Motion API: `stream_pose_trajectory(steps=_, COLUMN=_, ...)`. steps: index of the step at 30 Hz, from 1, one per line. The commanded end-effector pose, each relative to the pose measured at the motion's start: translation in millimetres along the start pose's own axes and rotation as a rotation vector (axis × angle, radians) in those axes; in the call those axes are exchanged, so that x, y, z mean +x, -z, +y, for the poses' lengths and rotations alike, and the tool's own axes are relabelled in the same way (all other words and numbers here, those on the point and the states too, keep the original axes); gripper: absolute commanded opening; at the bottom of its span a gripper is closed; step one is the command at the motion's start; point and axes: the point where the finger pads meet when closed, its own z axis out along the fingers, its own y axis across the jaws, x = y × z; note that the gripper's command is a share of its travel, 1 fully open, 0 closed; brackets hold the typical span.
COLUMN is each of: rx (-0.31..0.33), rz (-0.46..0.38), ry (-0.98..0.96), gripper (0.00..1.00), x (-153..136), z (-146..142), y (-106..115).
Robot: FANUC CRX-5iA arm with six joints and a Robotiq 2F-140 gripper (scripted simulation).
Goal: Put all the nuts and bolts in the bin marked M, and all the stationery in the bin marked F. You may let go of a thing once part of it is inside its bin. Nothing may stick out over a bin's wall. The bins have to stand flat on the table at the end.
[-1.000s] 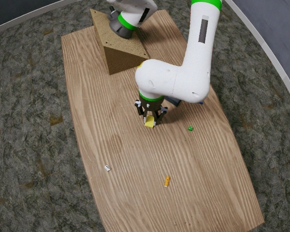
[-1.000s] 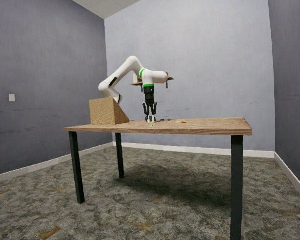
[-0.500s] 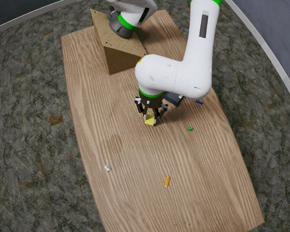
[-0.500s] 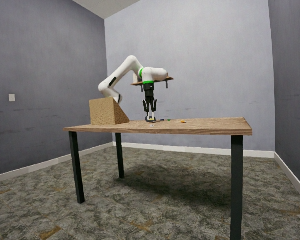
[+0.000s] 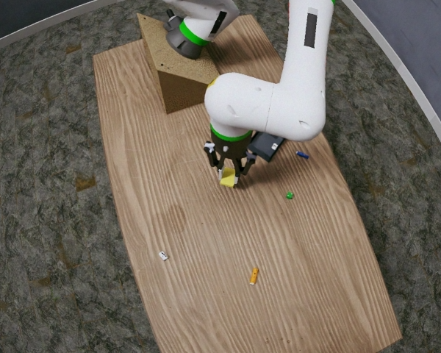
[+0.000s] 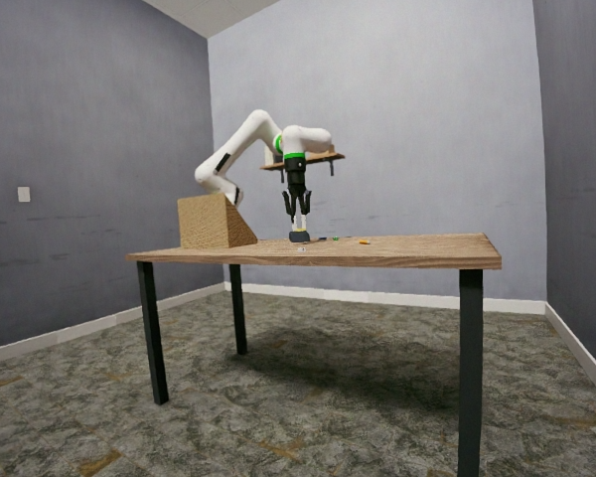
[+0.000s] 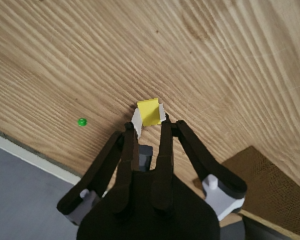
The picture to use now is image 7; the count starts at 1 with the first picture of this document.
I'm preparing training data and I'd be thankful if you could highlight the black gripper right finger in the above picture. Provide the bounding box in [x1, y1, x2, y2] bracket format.
[151, 103, 248, 221]

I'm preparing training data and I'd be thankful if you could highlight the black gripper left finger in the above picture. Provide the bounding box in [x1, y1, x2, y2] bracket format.
[57, 108, 142, 226]

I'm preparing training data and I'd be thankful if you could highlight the green die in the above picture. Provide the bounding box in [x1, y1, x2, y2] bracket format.
[77, 118, 87, 126]

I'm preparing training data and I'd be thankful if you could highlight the black rack of bins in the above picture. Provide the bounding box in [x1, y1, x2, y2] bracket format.
[139, 144, 153, 172]

